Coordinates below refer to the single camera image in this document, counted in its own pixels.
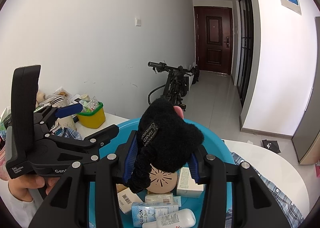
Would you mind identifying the blue plaid shirt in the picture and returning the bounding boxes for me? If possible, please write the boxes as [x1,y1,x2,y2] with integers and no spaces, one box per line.
[51,127,304,228]

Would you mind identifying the black plush scrunchie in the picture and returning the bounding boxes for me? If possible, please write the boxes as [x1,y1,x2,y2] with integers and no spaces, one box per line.
[127,98,204,193]

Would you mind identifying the dark brown entrance door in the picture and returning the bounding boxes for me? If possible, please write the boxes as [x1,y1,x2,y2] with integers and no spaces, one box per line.
[194,6,233,76]

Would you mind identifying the black bicycle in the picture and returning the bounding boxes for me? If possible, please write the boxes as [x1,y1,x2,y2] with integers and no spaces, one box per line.
[147,61,200,112]

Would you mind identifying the pile of clear plastic bags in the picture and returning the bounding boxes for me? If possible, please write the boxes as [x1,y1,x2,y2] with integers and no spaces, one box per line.
[46,87,81,109]

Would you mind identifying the white barcode box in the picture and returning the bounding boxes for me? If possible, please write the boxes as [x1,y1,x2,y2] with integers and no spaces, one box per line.
[117,188,143,215]

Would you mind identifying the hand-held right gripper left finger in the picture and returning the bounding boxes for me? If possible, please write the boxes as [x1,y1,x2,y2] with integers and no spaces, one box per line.
[29,131,138,228]

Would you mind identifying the beige patterned cup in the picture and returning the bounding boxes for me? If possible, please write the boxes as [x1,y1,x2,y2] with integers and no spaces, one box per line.
[56,116,77,131]

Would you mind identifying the blue and white box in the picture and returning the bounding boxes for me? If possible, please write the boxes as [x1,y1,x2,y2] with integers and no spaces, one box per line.
[131,202,179,227]

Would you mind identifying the person's left hand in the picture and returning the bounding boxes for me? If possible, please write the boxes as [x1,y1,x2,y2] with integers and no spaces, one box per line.
[8,174,61,197]

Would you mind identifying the person's left forearm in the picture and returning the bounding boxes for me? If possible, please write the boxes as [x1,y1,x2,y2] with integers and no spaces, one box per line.
[0,188,44,228]

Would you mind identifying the black framed glass door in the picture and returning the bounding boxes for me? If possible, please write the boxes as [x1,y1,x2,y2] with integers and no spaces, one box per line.
[236,0,254,107]

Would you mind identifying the pile of small sachets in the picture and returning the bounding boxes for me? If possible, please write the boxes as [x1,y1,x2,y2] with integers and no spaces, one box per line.
[79,94,101,114]

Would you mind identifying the black bag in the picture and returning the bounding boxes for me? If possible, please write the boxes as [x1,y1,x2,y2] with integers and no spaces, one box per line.
[261,139,282,154]

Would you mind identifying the yellow and green container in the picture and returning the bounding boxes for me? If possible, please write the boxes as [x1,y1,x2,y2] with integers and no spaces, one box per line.
[76,101,106,129]

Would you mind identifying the white carton box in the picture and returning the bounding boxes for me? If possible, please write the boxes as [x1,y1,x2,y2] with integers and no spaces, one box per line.
[176,167,205,198]

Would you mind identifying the blue plastic basin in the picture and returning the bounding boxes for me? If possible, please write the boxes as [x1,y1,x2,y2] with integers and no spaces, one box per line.
[87,118,236,228]

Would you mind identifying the cream soap bar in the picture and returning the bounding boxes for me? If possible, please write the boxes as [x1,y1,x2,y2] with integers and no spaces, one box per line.
[145,193,174,203]

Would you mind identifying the beige round case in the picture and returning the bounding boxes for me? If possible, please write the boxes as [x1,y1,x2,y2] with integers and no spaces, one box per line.
[147,166,179,193]

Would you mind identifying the gold and grey fridge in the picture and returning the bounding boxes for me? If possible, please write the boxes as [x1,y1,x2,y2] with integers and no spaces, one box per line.
[291,16,320,166]

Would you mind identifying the white lotion bottle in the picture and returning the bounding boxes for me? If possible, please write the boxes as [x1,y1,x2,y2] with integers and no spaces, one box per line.
[142,208,196,228]

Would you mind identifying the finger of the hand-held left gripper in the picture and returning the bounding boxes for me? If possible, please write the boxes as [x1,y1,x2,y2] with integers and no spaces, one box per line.
[33,104,84,134]
[44,124,120,162]

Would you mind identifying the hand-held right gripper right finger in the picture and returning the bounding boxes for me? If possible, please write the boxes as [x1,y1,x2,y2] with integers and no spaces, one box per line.
[189,144,292,228]

